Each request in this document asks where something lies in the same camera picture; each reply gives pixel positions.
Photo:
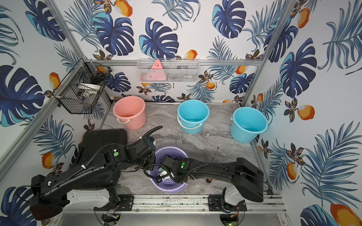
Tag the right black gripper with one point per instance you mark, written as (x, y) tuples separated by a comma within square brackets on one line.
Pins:
[(175, 159)]

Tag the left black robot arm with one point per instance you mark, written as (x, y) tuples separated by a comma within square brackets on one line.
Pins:
[(50, 193)]

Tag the black wire basket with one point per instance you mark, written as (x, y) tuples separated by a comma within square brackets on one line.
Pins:
[(82, 87)]

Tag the orange handled screwdriver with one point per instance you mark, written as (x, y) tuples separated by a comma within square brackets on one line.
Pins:
[(214, 160)]

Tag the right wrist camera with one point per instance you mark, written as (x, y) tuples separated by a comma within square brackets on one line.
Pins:
[(162, 175)]

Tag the pink plastic bucket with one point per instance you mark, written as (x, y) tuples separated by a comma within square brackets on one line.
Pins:
[(130, 112)]

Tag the pink triangular sponge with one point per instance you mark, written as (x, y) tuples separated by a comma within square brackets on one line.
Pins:
[(156, 73)]

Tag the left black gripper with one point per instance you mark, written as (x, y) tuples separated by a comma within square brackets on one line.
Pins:
[(147, 145)]

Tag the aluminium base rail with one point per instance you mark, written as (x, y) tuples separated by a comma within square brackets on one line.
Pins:
[(176, 204)]

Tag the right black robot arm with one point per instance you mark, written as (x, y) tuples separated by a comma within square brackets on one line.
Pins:
[(246, 177)]

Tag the teal bucket with white handle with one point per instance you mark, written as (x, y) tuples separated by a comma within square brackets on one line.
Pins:
[(192, 115)]

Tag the black ribbed case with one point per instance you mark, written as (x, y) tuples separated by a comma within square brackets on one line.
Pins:
[(91, 142)]

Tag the teal bucket on wall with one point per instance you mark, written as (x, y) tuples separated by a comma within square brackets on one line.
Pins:
[(247, 123)]

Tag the purple plastic bucket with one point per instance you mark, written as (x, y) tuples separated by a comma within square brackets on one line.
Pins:
[(168, 185)]

